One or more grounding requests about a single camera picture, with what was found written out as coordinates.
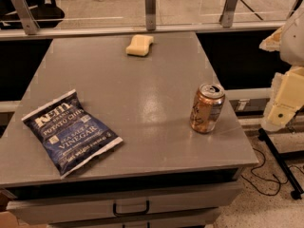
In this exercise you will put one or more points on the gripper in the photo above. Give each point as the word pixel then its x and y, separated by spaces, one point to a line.
pixel 294 43

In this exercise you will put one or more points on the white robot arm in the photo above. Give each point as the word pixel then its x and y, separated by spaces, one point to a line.
pixel 288 40

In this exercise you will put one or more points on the orange soda can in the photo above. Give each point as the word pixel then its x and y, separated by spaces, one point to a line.
pixel 207 105

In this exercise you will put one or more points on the black stand leg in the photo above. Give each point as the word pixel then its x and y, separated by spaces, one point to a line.
pixel 298 191

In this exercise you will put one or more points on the yellow sponge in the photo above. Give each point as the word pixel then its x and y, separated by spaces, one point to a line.
pixel 139 45

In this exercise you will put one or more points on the grey drawer cabinet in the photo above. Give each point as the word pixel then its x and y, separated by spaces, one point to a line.
pixel 176 206

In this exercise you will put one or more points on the blue potato chip bag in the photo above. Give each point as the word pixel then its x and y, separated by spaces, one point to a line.
pixel 71 136

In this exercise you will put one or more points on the black office chair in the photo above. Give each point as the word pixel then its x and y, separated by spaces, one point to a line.
pixel 45 12

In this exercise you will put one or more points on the right metal railing post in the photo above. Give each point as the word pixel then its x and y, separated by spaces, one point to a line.
pixel 227 17

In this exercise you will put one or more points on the metal railing post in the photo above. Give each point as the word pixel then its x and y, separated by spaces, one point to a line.
pixel 30 26
pixel 150 14
pixel 227 17

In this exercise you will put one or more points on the middle metal railing post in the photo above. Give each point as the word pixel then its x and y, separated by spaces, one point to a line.
pixel 150 14

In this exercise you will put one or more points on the black drawer handle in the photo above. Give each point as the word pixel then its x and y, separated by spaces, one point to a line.
pixel 121 211

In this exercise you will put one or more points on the left metal railing post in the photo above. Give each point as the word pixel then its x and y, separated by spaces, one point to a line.
pixel 30 26

